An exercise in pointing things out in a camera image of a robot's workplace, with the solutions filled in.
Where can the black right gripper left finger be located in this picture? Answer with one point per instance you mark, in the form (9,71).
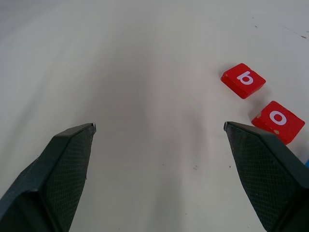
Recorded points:
(53,174)

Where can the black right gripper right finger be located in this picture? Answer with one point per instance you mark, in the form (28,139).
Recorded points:
(265,174)

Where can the red letter b tile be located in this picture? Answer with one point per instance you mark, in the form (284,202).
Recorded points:
(243,80)

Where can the blue letter o tile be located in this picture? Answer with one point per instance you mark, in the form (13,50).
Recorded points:
(307,161)

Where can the red letter o tile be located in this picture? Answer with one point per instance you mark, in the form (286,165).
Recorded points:
(278,122)

